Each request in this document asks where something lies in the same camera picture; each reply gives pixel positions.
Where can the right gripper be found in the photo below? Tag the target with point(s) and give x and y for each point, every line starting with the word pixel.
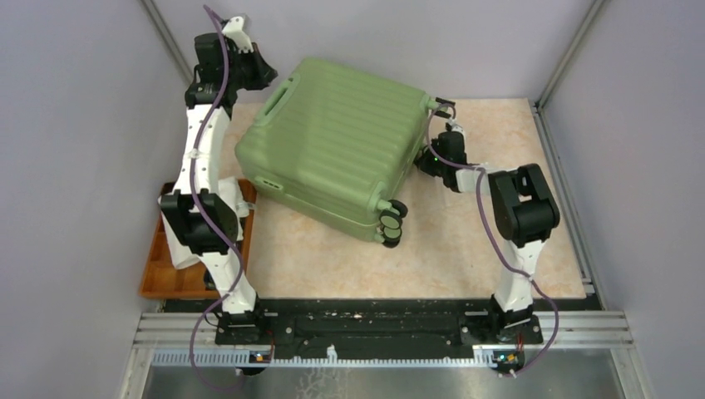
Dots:
pixel 423 163

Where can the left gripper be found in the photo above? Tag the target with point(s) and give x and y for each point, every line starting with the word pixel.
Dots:
pixel 263 75

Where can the green suitcase blue lining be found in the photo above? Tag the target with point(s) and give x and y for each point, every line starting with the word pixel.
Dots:
pixel 335 143

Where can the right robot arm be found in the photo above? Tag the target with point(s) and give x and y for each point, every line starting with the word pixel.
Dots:
pixel 518 213

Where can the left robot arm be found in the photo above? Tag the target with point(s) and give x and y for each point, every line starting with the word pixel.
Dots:
pixel 200 219

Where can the white fluffy towel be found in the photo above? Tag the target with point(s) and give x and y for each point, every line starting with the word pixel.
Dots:
pixel 229 188

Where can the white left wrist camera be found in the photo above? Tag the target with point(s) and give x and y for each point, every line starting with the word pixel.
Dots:
pixel 234 29

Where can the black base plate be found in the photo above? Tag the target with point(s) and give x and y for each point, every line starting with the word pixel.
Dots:
pixel 382 329

